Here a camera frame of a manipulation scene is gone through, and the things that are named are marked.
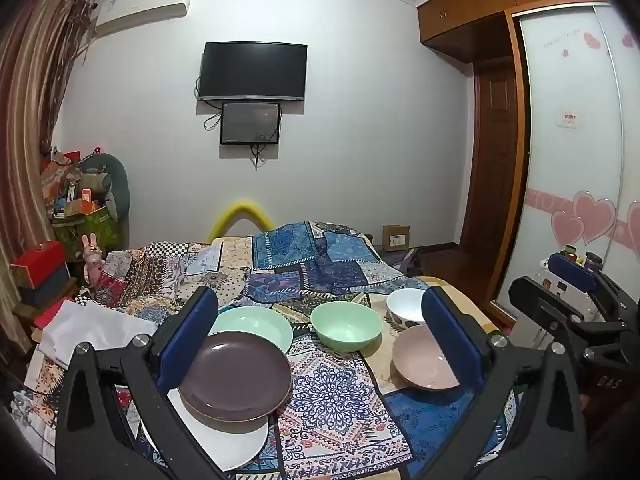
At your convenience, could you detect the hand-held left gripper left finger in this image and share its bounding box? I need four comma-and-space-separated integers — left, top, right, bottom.
55, 287, 233, 480

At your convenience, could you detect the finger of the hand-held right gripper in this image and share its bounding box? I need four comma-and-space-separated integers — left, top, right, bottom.
507, 276, 628, 356
546, 252, 632, 311

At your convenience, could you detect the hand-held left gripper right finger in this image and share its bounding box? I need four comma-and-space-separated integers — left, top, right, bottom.
421, 285, 586, 480

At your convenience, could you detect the pink bowl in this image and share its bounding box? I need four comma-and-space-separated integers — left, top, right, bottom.
391, 324, 461, 392

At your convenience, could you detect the white bowl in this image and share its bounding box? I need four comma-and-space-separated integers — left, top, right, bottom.
386, 288, 431, 331

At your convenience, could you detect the purple plate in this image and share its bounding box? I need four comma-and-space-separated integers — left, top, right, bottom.
177, 331, 293, 423

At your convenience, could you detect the mint green plate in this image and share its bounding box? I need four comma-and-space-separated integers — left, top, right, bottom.
207, 306, 294, 356

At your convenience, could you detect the mint green bowl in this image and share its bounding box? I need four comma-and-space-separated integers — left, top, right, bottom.
310, 301, 384, 351

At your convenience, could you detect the white plate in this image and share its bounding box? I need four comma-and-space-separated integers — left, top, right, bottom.
140, 387, 271, 472

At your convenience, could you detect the white suitcase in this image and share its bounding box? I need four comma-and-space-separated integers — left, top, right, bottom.
520, 255, 608, 351

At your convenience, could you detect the white heart-print sliding door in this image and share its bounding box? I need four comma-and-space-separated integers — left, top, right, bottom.
515, 2, 640, 321

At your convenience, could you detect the white cloth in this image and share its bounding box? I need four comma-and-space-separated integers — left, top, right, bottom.
40, 300, 158, 371

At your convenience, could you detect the cardboard box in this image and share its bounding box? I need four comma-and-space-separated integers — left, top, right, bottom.
382, 224, 411, 251

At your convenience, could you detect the pink bunny toy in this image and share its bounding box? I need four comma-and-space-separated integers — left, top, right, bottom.
82, 234, 106, 286

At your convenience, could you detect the yellow foam arch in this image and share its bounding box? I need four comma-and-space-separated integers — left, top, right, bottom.
206, 199, 275, 243

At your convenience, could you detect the wooden door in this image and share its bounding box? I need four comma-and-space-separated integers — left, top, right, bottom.
457, 57, 518, 251

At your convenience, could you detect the patchwork blanket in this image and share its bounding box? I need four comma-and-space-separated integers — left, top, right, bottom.
15, 220, 521, 480

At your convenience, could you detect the red flat box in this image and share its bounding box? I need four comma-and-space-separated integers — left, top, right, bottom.
32, 300, 71, 331

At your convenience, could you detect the grey box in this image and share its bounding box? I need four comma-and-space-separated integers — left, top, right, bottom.
20, 265, 71, 308

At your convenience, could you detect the grey neck pillow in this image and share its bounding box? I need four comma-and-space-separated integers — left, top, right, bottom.
80, 152, 131, 221

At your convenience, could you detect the pile of boxes and papers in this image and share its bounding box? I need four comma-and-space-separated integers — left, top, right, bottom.
40, 147, 111, 221

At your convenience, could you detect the brown striped curtain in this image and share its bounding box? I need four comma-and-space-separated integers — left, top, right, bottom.
0, 0, 96, 301

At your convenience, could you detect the white air conditioner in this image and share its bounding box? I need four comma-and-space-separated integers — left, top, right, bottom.
92, 0, 195, 38

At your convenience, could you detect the small black wall monitor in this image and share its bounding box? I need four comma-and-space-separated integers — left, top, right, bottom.
220, 101, 281, 146

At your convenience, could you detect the black wall television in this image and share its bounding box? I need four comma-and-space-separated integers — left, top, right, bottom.
196, 41, 308, 102

